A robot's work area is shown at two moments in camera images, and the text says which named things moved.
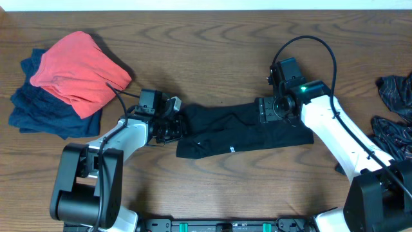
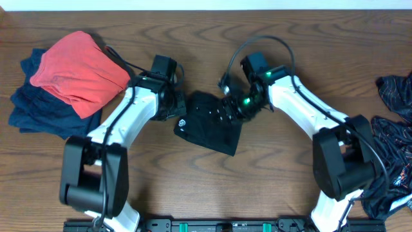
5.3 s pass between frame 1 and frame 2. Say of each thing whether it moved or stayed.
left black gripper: moved
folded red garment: stayed
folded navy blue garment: stayed
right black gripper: moved
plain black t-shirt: moved
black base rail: stayed
